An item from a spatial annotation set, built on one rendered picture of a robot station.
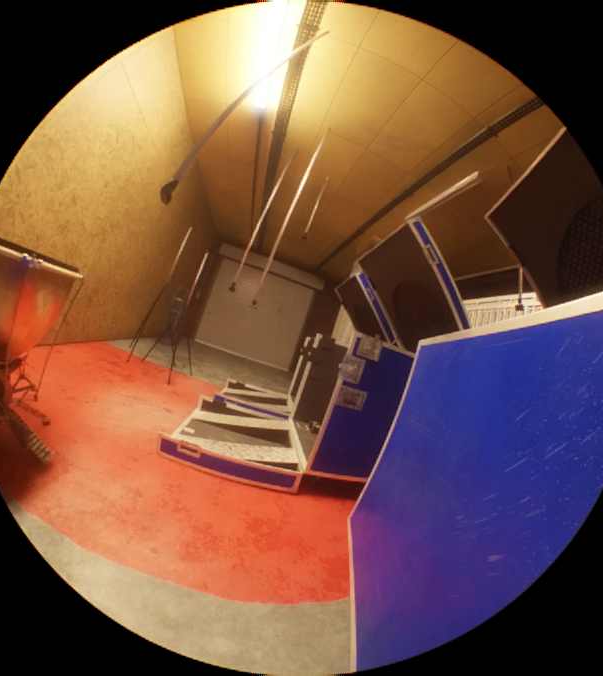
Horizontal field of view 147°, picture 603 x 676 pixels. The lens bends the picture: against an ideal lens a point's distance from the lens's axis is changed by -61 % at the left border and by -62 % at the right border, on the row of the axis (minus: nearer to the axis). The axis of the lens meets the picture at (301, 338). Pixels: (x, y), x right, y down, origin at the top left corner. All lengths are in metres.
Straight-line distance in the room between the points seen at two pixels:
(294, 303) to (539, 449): 7.02
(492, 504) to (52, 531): 1.09
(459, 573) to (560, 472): 0.21
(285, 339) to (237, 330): 1.45
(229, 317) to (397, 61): 6.73
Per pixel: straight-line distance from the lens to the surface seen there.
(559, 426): 0.35
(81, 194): 2.61
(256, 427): 1.83
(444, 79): 2.59
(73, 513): 1.04
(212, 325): 7.06
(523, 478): 0.37
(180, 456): 1.35
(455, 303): 1.59
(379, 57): 2.56
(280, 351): 7.05
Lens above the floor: 0.79
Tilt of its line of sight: 2 degrees up
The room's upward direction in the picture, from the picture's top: 18 degrees clockwise
